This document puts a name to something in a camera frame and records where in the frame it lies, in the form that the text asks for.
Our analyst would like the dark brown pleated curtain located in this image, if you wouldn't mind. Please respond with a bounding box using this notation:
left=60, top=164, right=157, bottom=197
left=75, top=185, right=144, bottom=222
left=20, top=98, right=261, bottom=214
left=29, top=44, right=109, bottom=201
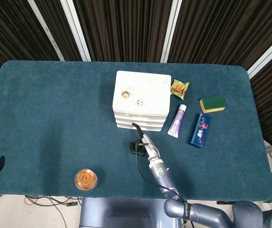
left=0, top=0, right=272, bottom=147

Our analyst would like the gold bell charm with ring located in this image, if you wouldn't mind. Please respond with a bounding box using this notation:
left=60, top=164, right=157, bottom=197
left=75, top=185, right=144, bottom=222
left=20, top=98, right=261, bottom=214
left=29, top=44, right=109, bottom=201
left=121, top=86, right=135, bottom=99

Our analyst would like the teal velvet table cloth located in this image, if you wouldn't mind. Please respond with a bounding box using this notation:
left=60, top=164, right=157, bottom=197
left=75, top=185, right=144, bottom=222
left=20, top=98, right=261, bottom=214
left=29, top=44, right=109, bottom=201
left=0, top=59, right=272, bottom=202

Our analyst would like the white plastic drawer cabinet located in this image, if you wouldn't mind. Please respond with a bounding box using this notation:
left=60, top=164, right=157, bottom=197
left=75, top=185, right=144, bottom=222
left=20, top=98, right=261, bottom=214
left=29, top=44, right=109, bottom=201
left=112, top=70, right=172, bottom=133

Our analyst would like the green yellow snack packet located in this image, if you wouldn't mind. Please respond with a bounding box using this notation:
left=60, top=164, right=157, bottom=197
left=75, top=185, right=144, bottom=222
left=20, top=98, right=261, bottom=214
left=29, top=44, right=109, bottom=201
left=170, top=79, right=190, bottom=100

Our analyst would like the clear jar of rubber bands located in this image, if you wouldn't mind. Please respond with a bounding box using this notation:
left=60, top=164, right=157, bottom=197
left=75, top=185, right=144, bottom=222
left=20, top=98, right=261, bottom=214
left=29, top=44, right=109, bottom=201
left=74, top=168, right=98, bottom=190

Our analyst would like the purple white toothpaste tube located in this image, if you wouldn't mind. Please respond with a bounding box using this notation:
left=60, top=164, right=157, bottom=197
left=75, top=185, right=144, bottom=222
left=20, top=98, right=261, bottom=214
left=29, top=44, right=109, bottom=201
left=166, top=104, right=188, bottom=138

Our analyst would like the thin white frame post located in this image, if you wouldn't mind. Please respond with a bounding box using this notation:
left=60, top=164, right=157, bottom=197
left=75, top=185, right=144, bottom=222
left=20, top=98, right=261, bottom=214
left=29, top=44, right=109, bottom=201
left=27, top=0, right=65, bottom=61

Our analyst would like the green yellow sponge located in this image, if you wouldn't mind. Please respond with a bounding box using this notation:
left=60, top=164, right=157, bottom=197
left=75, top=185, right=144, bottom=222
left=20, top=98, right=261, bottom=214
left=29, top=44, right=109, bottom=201
left=199, top=95, right=226, bottom=114

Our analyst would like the dark blue patterned box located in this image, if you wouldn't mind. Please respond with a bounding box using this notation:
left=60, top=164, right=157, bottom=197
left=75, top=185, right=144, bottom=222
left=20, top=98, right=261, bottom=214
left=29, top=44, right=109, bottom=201
left=188, top=112, right=211, bottom=148

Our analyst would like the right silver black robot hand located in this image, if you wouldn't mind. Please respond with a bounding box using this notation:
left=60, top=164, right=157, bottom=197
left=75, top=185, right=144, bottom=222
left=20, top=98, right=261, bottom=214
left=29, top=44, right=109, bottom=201
left=129, top=122, right=162, bottom=160

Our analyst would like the black cable of right hand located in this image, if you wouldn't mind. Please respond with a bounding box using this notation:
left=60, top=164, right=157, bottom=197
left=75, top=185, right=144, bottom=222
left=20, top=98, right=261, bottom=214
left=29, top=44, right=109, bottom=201
left=133, top=142, right=189, bottom=225

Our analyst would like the floor cable with black plug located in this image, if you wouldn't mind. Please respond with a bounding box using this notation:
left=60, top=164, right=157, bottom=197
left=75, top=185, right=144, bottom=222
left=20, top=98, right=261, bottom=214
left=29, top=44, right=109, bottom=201
left=24, top=194, right=83, bottom=228

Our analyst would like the wide white frame post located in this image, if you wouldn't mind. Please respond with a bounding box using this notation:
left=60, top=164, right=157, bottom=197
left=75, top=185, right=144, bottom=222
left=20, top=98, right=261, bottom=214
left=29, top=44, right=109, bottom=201
left=59, top=0, right=92, bottom=62
left=246, top=28, right=272, bottom=79
left=160, top=0, right=183, bottom=63

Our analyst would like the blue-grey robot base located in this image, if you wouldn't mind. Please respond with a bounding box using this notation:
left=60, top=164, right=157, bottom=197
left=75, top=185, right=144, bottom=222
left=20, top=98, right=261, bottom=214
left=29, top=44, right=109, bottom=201
left=78, top=197, right=183, bottom=228

